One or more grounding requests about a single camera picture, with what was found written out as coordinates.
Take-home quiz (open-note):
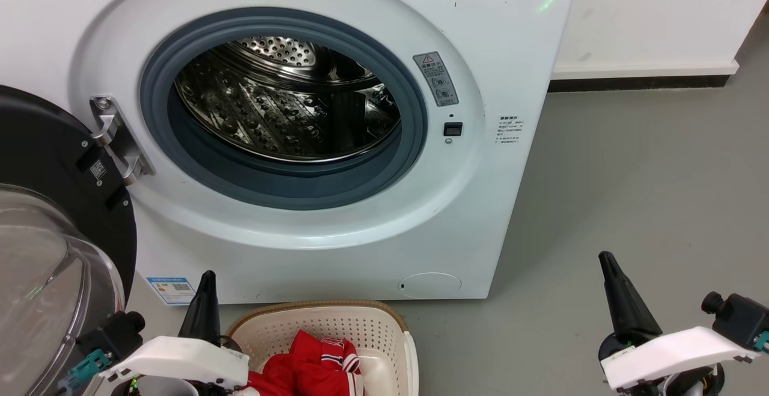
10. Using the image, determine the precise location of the grey warning sticker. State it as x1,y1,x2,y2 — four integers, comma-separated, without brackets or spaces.
413,52,459,107

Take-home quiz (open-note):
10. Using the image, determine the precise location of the round drain filter cover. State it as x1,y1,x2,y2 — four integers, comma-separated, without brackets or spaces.
398,272,462,299

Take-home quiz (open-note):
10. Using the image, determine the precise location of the cream perforated laundry basket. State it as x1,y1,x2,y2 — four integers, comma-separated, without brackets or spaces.
225,300,419,396

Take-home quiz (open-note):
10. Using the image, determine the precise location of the red and white garment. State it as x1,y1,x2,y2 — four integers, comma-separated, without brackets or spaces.
237,330,365,396

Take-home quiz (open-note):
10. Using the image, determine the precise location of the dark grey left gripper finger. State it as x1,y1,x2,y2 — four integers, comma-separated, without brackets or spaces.
200,271,220,345
178,271,210,341

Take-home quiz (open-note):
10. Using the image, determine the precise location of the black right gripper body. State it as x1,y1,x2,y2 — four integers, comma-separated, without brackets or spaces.
622,363,725,396

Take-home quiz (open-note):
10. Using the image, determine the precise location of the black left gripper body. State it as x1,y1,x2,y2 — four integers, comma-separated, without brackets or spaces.
123,378,235,396

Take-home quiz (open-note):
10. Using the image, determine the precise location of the blue energy label sticker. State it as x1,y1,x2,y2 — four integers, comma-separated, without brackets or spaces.
146,276,196,306

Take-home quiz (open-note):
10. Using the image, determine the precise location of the stainless steel washing machine drum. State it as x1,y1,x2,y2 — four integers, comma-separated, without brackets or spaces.
174,36,401,163

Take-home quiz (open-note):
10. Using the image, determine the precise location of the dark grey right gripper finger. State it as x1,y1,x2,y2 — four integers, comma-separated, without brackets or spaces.
604,251,662,343
599,251,635,349

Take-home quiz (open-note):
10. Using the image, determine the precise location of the small white text label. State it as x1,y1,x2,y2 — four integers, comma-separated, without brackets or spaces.
496,115,524,146

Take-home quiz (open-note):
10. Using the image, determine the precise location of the metal door hinge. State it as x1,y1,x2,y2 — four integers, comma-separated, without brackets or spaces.
89,96,156,186

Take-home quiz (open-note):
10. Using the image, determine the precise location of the black washer door with glass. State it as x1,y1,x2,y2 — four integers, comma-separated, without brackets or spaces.
0,85,138,396

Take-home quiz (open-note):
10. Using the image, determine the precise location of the black and white baseboard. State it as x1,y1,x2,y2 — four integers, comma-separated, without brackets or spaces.
548,59,740,93

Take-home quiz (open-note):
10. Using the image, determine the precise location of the white front-load washing machine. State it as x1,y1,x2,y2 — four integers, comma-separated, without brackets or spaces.
0,0,580,305

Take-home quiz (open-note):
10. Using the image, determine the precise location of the grey rubber door gasket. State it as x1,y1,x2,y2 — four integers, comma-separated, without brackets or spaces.
139,7,428,210

